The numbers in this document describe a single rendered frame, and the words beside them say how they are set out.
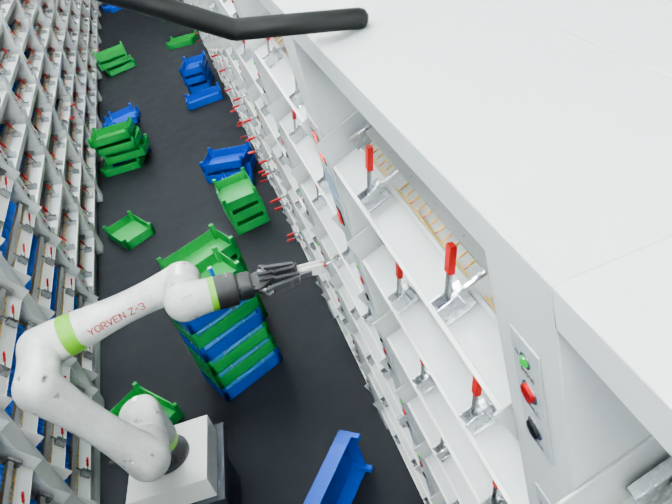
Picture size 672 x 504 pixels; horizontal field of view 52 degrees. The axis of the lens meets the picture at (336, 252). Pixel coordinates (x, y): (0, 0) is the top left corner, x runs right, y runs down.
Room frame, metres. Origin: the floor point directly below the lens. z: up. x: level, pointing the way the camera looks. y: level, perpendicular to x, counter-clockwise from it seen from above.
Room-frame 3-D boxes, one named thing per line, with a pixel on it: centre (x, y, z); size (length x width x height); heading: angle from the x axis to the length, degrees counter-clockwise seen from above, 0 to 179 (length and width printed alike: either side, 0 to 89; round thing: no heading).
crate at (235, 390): (2.24, 0.55, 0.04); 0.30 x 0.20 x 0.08; 118
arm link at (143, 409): (1.55, 0.73, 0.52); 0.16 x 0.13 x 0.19; 8
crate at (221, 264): (2.24, 0.55, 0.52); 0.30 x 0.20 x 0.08; 118
